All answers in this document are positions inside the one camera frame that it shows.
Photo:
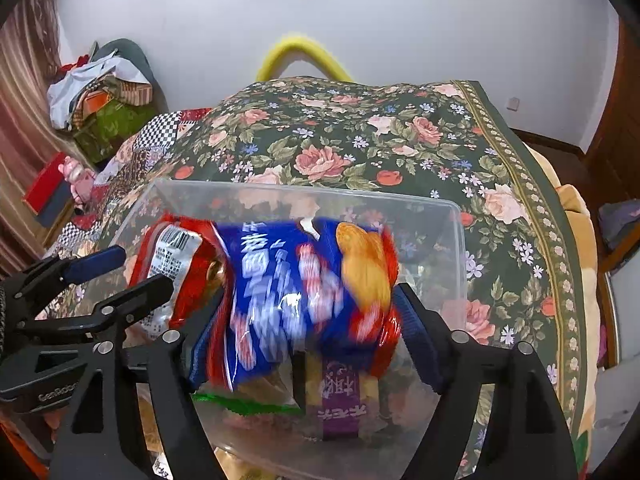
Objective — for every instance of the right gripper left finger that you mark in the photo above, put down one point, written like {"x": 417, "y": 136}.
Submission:
{"x": 125, "y": 391}

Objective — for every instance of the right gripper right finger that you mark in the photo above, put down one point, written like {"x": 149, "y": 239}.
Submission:
{"x": 526, "y": 436}

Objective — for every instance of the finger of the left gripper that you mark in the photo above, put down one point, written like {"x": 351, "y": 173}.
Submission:
{"x": 45, "y": 279}
{"x": 120, "y": 311}

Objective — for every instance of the red white snack bag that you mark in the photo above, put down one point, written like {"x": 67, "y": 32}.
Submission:
{"x": 191, "y": 254}

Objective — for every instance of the green snack bag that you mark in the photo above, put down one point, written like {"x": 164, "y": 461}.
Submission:
{"x": 246, "y": 407}

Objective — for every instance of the blue biscuit snack bag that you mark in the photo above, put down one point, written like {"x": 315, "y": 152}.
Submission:
{"x": 307, "y": 285}

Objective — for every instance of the red box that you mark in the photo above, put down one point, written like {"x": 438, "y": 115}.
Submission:
{"x": 45, "y": 184}

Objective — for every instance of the pink plush toy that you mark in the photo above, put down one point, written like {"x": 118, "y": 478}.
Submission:
{"x": 79, "y": 177}

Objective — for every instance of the striped pink curtain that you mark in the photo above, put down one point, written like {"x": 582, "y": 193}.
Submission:
{"x": 30, "y": 57}

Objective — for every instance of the patchwork quilt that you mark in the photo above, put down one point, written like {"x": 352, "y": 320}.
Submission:
{"x": 123, "y": 172}

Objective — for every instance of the purple yellow snack bar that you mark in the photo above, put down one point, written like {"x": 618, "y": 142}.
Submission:
{"x": 340, "y": 402}

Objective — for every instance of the pile of clothes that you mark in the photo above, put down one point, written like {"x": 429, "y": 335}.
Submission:
{"x": 103, "y": 99}

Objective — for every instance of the clear plastic storage box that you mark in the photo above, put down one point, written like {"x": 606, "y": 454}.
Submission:
{"x": 429, "y": 242}

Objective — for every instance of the yellow curved foam tube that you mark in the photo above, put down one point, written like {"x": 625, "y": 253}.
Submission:
{"x": 293, "y": 48}

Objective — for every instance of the brown wooden door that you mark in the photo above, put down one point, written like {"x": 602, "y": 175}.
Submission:
{"x": 612, "y": 160}

